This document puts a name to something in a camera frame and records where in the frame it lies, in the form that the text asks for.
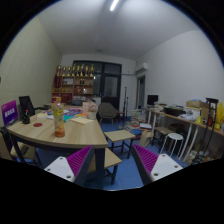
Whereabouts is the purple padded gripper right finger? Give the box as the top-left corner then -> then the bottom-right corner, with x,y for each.
131,144 -> 182,185

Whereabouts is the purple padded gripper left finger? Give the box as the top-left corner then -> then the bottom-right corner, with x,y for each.
45,146 -> 94,186

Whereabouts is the white round stool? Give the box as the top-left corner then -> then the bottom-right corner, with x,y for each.
163,133 -> 184,155

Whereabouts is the wooden bench seat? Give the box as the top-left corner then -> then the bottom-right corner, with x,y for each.
87,147 -> 123,186

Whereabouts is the small wooden side table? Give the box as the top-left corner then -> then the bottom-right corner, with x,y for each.
104,130 -> 135,151

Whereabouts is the yellow notebook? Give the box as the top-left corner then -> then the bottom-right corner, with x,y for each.
70,117 -> 93,125

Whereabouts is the wooden curved table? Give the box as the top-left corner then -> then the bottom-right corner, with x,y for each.
7,114 -> 108,189

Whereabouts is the red round coaster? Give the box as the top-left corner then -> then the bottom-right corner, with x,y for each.
33,123 -> 43,127

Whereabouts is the long white workbench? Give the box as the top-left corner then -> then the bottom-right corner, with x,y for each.
147,109 -> 224,162

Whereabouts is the plastic bottle with orange drink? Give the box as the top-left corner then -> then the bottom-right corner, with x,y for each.
51,102 -> 65,137

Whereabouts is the flower pot with pink flowers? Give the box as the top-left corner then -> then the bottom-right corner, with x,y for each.
88,102 -> 98,120

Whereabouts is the dark grey armchair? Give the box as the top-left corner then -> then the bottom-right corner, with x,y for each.
98,102 -> 118,121

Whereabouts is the black computer monitor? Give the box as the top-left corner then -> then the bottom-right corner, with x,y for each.
147,95 -> 159,105

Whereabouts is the black mug with red stick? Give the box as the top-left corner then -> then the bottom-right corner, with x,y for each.
22,110 -> 30,124

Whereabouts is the black office chair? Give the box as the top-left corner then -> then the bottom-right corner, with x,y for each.
19,96 -> 45,116

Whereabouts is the wooden shelf with trophies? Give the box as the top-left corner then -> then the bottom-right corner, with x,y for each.
52,63 -> 94,104

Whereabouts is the purple sign board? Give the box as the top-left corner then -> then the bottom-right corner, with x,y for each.
1,100 -> 18,126

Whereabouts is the wall air conditioner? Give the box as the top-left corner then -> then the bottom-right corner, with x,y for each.
135,63 -> 148,74

